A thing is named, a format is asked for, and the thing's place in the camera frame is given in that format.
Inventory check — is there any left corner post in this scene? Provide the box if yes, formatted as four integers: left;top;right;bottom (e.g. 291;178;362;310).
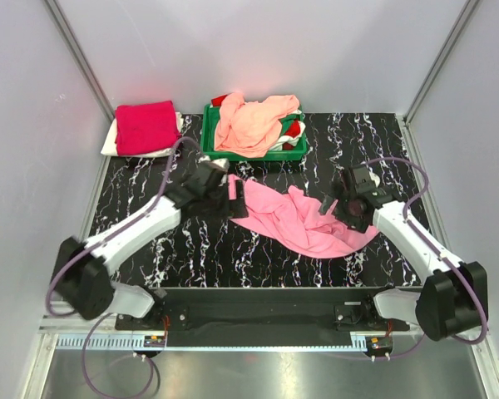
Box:
42;0;114;121

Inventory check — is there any folded magenta t shirt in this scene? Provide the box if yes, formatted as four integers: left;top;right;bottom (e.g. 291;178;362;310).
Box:
115;101;180;155

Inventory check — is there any right corner post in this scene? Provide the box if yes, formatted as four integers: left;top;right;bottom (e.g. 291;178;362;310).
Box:
403;0;482;125

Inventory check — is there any corner post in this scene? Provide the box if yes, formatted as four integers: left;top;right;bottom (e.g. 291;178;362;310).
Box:
42;0;114;121
403;0;482;125

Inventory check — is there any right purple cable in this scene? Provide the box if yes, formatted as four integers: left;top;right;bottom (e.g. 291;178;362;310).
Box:
328;156;490;361

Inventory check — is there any green plastic bin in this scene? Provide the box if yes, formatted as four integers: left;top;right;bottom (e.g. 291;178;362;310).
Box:
200;104;308;161

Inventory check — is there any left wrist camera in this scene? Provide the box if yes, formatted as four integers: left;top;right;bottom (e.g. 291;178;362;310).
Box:
207;158;230;185

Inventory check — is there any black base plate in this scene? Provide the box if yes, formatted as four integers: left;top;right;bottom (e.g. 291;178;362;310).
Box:
116;288;410;352

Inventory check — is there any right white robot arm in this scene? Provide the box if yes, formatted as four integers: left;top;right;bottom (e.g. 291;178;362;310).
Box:
319;165;488;345

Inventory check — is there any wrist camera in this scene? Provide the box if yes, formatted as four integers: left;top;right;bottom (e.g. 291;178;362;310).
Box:
348;165;380;195
207;158;230;185

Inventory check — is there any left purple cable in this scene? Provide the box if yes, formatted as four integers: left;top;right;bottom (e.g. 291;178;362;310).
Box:
45;136;203;398

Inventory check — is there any pink t shirt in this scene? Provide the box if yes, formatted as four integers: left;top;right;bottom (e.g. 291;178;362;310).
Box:
229;175;378;259

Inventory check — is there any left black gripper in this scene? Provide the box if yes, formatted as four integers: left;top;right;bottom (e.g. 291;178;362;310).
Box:
200;180;248;220

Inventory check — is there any peach t shirt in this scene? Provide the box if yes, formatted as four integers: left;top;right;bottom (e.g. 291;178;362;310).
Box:
214;92;300;158

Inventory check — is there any purple cable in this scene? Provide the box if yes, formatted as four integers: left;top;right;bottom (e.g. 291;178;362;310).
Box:
45;136;203;398
328;156;490;361

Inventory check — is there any aluminium rail frame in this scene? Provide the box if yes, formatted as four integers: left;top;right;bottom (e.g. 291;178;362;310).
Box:
23;319;499;398

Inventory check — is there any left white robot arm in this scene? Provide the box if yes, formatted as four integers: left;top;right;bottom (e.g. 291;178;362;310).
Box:
49;159;249;329

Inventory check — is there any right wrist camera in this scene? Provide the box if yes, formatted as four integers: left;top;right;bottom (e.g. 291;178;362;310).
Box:
348;165;380;195

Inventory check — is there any red white green t shirt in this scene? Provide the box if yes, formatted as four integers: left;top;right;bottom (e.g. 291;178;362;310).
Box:
210;95;305;150

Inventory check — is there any folded white t shirt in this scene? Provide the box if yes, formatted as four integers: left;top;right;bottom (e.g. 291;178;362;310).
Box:
101;112;184;158

